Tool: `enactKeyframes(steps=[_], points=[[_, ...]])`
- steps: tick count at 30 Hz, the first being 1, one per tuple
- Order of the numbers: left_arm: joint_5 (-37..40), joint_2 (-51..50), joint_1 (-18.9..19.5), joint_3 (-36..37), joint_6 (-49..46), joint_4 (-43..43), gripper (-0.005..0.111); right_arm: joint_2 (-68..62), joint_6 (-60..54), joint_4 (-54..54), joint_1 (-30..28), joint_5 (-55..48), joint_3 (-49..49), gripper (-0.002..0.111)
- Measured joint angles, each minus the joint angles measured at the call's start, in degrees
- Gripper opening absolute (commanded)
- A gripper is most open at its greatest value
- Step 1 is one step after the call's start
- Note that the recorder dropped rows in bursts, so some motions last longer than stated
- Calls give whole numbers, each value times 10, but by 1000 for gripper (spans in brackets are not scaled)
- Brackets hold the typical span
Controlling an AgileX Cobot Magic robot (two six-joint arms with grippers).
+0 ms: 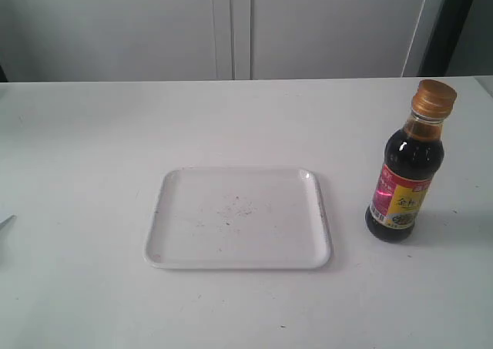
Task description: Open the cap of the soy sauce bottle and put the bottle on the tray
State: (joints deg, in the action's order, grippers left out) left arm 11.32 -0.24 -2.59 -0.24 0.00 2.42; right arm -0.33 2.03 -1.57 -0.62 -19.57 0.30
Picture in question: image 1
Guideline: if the dark soy sauce bottle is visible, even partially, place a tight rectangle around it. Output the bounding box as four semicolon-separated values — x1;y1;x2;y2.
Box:
365;79;457;243

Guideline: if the white rectangular plastic tray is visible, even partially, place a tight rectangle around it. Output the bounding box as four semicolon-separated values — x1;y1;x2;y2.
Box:
144;166;333;270

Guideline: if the white cabinet with doors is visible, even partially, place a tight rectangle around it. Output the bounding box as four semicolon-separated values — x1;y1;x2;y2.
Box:
1;0;444;82

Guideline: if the dark vertical post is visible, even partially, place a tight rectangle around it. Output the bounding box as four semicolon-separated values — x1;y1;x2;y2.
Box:
418;0;474;77

